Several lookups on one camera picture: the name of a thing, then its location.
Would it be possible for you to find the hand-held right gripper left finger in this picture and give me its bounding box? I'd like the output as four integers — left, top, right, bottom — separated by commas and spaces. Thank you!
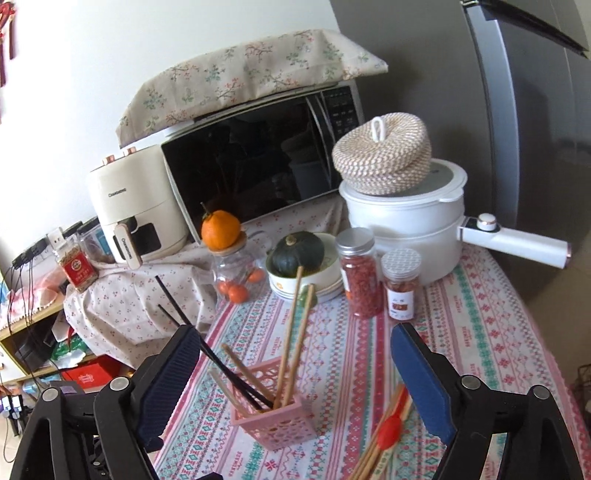
14, 324, 201, 480

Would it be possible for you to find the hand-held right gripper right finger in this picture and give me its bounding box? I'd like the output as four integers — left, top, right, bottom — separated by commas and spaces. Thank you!
390, 323, 585, 480

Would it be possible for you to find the red spoon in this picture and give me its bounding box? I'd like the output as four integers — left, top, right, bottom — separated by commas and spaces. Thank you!
376, 385, 411, 450

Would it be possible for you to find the wooden chopstick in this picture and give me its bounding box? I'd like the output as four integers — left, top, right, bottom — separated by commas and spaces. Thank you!
274, 265, 304, 409
286, 284, 317, 407
209, 368, 259, 411
221, 344, 275, 404
281, 285, 311, 407

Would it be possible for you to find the black chopstick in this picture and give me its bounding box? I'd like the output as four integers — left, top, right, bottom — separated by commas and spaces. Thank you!
155, 276, 275, 409
157, 304, 264, 412

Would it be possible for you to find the pile of wooden chopsticks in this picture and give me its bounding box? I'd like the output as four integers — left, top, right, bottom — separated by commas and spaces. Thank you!
346, 383, 414, 480

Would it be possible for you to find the pink plastic lattice basket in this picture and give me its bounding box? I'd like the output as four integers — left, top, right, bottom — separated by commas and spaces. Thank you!
231, 357, 317, 450

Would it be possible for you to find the patterned woven tablecloth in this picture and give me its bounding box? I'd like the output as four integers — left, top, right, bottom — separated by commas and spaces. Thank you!
152, 240, 578, 480

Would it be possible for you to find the red gift box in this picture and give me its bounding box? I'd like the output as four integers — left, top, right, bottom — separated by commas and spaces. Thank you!
60, 362, 134, 394

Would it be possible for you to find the white small-flower cloth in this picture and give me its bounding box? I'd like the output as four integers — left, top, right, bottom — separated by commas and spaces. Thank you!
62, 203, 352, 370

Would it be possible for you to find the short jar with red label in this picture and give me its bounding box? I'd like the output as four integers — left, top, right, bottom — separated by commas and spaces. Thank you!
381, 248, 423, 321

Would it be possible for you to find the tall jar of red berries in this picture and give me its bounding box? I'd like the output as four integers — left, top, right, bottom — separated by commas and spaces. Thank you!
335, 227, 384, 319

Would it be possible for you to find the glass jar of small oranges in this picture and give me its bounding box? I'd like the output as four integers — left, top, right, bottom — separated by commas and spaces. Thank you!
210, 233, 266, 305

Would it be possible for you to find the red label tin jar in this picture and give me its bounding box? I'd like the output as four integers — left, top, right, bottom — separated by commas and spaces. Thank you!
55, 240, 99, 294

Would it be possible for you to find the stack of white bowls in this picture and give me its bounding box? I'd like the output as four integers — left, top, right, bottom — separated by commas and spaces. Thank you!
265, 233, 345, 303

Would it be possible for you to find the wooden low shelf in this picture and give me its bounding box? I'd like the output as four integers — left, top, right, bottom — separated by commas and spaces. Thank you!
0, 295, 68, 384

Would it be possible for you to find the clear plastic container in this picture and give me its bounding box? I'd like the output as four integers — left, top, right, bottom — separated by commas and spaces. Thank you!
76, 219, 115, 265

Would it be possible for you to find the large orange with leaf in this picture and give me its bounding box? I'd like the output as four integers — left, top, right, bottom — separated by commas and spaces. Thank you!
201, 203, 242, 252

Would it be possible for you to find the white electric cooking pot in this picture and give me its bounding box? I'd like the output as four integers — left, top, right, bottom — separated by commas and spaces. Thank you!
339, 157, 573, 287

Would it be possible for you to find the dark green squash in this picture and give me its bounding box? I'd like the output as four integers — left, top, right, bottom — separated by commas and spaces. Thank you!
270, 233, 326, 278

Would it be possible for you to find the cream air fryer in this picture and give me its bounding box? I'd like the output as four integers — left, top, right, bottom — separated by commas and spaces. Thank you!
88, 145, 190, 271

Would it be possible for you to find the black microwave oven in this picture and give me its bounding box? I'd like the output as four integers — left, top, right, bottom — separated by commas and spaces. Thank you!
159, 80, 365, 245

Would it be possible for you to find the grey refrigerator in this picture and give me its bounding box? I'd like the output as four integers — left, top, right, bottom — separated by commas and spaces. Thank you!
330, 0, 591, 324

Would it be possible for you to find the beige floral branch cloth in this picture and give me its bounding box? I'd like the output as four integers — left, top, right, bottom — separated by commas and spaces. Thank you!
117, 30, 389, 148

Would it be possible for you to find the red hanging knot ornament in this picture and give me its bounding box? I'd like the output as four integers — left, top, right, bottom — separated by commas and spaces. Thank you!
0, 0, 19, 88

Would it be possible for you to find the woven rope lidded basket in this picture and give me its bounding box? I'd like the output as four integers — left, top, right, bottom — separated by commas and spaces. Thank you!
332, 113, 432, 197

